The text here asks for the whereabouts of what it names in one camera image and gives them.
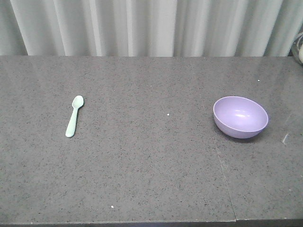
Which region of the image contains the mint green plastic spoon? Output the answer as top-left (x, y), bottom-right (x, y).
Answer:
top-left (65, 95), bottom-right (84, 138)

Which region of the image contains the lilac plastic bowl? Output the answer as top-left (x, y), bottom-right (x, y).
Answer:
top-left (213, 96), bottom-right (269, 139)

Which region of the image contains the white pleated curtain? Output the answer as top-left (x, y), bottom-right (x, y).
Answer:
top-left (0, 0), bottom-right (303, 57)

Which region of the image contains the white rice cooker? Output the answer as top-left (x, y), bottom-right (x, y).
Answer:
top-left (291, 32), bottom-right (303, 65)

